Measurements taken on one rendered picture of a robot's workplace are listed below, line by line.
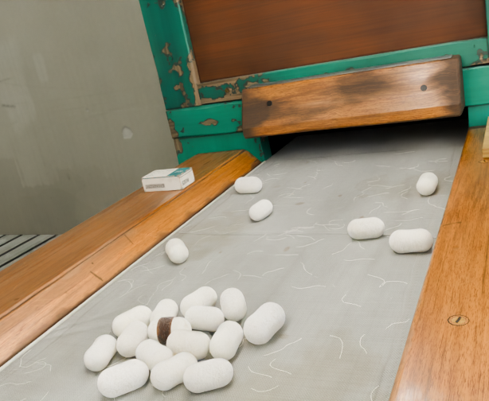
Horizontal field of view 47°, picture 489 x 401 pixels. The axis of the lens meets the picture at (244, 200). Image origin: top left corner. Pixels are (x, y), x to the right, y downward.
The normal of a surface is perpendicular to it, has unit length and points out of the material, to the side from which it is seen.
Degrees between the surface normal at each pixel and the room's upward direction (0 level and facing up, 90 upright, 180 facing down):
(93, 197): 90
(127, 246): 45
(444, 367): 0
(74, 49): 90
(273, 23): 90
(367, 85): 66
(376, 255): 0
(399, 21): 90
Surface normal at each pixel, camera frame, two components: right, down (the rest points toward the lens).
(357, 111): -0.47, -0.05
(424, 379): -0.20, -0.93
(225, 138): -0.41, 0.33
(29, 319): 0.49, -0.69
